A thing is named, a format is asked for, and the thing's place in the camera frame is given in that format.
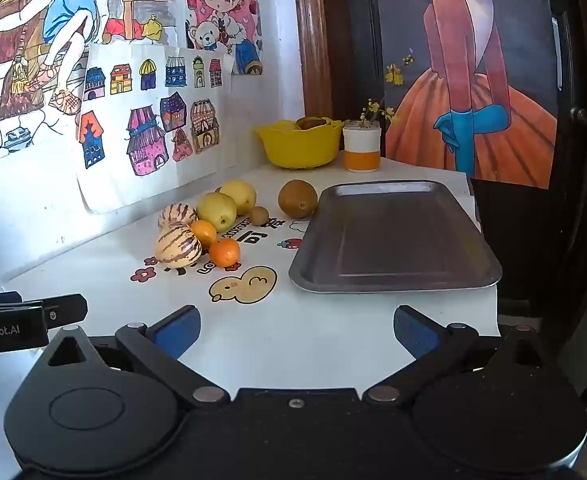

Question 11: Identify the white printed table cover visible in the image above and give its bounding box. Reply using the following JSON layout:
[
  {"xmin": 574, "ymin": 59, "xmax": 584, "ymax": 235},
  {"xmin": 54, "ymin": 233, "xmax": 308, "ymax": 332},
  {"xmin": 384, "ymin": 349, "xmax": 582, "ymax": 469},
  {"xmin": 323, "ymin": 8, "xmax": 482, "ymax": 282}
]
[{"xmin": 0, "ymin": 155, "xmax": 500, "ymax": 411}]

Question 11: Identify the colourful houses drawing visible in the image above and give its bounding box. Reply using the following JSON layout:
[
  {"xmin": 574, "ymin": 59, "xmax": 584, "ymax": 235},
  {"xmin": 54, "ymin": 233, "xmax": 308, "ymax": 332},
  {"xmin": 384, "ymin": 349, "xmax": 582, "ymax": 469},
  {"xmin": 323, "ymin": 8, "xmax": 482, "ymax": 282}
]
[{"xmin": 75, "ymin": 42, "xmax": 235, "ymax": 215}]

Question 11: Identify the girl with bear drawing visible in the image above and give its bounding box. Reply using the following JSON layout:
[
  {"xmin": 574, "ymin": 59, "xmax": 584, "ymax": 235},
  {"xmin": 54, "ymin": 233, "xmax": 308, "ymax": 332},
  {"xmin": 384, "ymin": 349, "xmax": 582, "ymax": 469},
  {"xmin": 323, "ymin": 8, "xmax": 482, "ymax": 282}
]
[{"xmin": 184, "ymin": 0, "xmax": 264, "ymax": 77}]

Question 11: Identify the metal tray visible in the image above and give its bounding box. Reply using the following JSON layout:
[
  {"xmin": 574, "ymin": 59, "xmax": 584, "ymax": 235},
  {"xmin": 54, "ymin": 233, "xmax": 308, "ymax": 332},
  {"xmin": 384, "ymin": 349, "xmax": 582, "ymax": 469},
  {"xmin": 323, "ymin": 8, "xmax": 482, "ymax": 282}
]
[{"xmin": 288, "ymin": 180, "xmax": 503, "ymax": 294}]

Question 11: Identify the orange tangerine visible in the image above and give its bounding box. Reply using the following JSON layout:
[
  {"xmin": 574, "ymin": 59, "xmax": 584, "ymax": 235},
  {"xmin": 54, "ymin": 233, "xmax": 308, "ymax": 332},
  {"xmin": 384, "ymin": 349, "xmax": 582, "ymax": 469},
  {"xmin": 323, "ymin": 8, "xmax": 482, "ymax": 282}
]
[
  {"xmin": 190, "ymin": 220, "xmax": 218, "ymax": 248},
  {"xmin": 208, "ymin": 237, "xmax": 242, "ymax": 268}
]

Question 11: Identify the striped pepino melon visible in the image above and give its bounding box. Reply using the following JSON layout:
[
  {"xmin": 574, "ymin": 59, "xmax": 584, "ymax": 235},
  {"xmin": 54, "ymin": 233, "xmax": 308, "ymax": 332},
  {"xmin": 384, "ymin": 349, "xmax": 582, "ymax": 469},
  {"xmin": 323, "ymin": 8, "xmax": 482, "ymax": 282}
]
[
  {"xmin": 158, "ymin": 203, "xmax": 198, "ymax": 233},
  {"xmin": 154, "ymin": 223, "xmax": 203, "ymax": 267}
]

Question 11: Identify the brown wooden door frame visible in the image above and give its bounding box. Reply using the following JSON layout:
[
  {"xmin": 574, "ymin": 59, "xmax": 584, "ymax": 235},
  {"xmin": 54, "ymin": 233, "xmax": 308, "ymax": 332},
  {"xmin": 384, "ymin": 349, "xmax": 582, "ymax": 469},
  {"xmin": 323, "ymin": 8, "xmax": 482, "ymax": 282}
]
[{"xmin": 292, "ymin": 0, "xmax": 348, "ymax": 122}]

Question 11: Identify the orange dress painting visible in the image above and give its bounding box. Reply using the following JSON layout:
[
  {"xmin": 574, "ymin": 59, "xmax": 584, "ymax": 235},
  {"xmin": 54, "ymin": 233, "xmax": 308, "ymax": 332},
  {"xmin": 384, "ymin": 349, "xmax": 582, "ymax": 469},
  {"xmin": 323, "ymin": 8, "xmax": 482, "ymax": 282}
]
[{"xmin": 371, "ymin": 0, "xmax": 559, "ymax": 191}]

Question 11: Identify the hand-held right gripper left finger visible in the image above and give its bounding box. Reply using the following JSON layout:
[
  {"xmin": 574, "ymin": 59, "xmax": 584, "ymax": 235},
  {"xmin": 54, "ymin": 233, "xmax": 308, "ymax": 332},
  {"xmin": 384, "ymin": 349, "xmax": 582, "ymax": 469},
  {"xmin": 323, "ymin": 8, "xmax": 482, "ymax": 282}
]
[{"xmin": 38, "ymin": 304, "xmax": 232, "ymax": 408}]

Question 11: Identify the large brown round fruit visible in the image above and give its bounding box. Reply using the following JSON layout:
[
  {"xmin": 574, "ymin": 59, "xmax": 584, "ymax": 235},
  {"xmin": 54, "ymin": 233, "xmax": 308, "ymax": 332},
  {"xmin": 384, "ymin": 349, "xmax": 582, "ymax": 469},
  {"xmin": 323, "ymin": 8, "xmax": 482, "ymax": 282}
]
[{"xmin": 278, "ymin": 179, "xmax": 319, "ymax": 220}]

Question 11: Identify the white and orange cup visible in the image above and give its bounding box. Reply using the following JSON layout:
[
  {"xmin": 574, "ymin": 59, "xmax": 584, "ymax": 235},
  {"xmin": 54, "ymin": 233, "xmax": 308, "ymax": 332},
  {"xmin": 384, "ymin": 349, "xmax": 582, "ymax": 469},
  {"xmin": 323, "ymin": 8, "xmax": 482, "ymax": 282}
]
[{"xmin": 342, "ymin": 120, "xmax": 381, "ymax": 172}]

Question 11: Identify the yellow bowl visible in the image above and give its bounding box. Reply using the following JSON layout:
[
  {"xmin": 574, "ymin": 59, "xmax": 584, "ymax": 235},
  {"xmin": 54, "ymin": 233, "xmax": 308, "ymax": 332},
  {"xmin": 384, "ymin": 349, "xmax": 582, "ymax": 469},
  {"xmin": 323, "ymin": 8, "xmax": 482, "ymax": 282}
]
[{"xmin": 254, "ymin": 119, "xmax": 345, "ymax": 170}]

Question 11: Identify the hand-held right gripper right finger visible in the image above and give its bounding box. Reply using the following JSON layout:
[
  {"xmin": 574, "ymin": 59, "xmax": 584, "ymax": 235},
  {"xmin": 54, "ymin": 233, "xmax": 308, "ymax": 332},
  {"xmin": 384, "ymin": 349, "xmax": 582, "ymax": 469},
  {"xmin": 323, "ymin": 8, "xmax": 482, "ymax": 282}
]
[{"xmin": 361, "ymin": 304, "xmax": 554, "ymax": 407}]

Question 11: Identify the child with fan drawing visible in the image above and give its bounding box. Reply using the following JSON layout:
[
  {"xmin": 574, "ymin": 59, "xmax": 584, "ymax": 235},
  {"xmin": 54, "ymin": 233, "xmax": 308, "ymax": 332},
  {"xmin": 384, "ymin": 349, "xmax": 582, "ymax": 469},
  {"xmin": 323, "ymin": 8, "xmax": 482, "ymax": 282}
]
[{"xmin": 0, "ymin": 0, "xmax": 184, "ymax": 163}]

